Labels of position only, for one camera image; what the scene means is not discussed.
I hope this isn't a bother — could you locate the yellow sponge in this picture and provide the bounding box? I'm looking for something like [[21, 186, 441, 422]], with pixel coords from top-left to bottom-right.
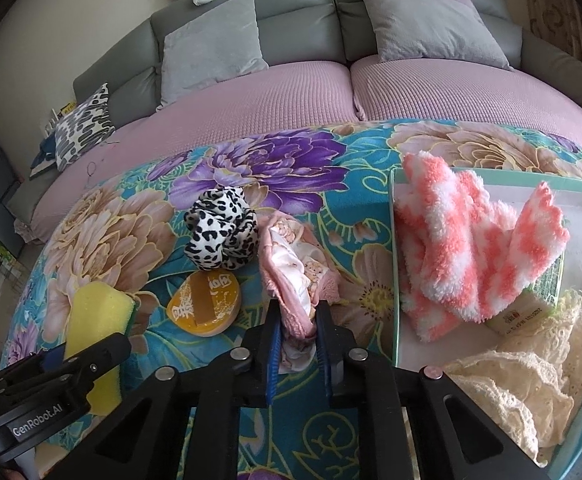
[[65, 282, 136, 417]]

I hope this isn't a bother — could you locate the cream lace cloth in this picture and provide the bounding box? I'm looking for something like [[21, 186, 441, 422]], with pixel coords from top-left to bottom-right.
[[444, 289, 582, 468]]

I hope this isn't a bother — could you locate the pink white fluffy cloth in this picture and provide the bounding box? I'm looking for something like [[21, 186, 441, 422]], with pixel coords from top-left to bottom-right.
[[394, 152, 570, 342]]

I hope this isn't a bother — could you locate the pink satin scrunchie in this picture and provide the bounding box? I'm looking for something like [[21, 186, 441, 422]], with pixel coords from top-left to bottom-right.
[[257, 211, 341, 374]]

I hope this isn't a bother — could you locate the leopard print scrunchie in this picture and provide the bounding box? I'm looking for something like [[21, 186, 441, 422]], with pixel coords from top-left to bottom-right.
[[184, 186, 259, 271]]

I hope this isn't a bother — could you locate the orange round tin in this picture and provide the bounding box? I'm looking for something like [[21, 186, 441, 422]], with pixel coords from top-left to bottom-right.
[[166, 269, 241, 337]]

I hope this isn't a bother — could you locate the floral blanket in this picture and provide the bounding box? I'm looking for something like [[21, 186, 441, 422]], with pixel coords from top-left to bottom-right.
[[2, 119, 582, 391]]

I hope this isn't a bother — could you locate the blue cushion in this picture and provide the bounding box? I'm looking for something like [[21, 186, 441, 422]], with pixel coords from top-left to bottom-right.
[[28, 133, 58, 180]]

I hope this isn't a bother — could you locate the teal shallow box tray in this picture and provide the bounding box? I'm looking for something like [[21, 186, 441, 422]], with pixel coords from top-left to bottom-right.
[[389, 154, 582, 479]]

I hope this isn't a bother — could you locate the leopard print cushion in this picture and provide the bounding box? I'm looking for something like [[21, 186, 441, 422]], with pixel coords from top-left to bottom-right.
[[54, 84, 115, 172]]

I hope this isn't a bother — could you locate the pink sofa seat cover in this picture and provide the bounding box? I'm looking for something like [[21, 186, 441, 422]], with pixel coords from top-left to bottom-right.
[[30, 56, 582, 240]]

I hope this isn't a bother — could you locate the grey cushion left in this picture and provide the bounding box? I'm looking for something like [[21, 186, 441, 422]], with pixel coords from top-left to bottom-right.
[[157, 0, 268, 110]]

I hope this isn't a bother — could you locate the grey and pink cushion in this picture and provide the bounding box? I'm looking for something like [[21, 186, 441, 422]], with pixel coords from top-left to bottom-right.
[[363, 0, 510, 70]]

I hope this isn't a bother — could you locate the grey sofa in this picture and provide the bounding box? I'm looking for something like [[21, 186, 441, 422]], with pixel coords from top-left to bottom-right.
[[6, 0, 582, 232]]

